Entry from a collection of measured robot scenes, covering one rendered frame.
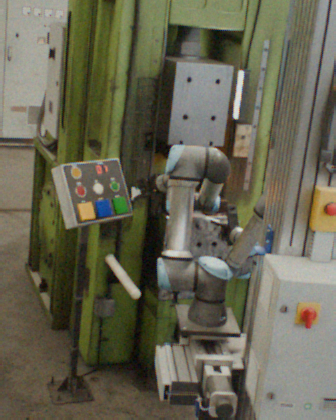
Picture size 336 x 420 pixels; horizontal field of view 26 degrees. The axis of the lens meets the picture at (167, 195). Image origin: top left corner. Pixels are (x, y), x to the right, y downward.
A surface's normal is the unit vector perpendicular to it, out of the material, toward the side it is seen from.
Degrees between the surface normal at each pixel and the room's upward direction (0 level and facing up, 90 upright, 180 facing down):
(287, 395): 89
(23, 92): 90
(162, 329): 90
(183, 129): 90
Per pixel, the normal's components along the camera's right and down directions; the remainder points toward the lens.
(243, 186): 0.34, 0.29
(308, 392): 0.04, 0.28
